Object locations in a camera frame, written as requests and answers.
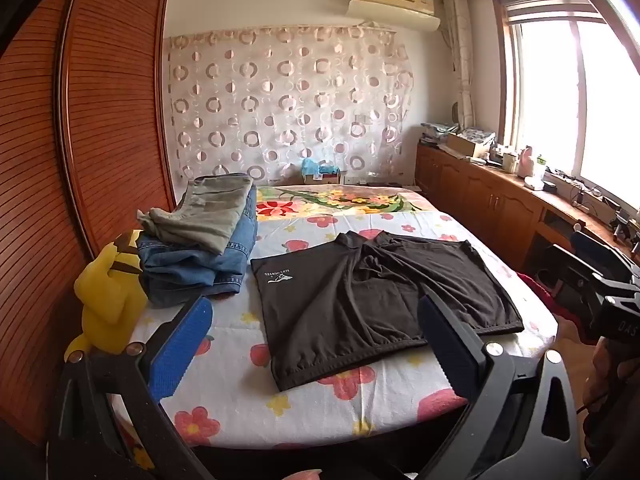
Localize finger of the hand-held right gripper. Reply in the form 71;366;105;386
550;244;608;291
571;230;632;273

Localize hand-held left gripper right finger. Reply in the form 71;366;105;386
417;294;586;480

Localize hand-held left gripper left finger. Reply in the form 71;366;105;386
47;295;216;480

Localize black pants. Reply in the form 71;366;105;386
250;230;525;392

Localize grey-green pants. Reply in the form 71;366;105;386
136;172;253;256

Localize person's right hand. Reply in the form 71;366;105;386
587;342;631;406

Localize red cloth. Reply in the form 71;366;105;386
517;271;593;328

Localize white fruit print bedsheet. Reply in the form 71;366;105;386
107;207;560;466

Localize blue jeans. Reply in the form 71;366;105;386
136;180;258;308

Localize yellow plush toy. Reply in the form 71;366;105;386
64;229;149;361

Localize long wooden cabinet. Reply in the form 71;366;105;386
415;140;640;281

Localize patterned fabric box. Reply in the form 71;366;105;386
460;127;497;146

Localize open cardboard box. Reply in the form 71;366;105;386
445;132;493;158

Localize window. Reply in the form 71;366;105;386
492;0;640;211

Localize pink floral blanket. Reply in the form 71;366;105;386
255;182;431;218

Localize small cardboard box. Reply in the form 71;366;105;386
300;170;348;187

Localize wooden slatted wardrobe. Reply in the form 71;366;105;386
0;0;176;446

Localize patterned window curtain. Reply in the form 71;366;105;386
442;0;476;131

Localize sheer circle pattern curtain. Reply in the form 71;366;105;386
165;22;416;186

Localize wall air conditioner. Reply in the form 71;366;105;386
347;0;442;31

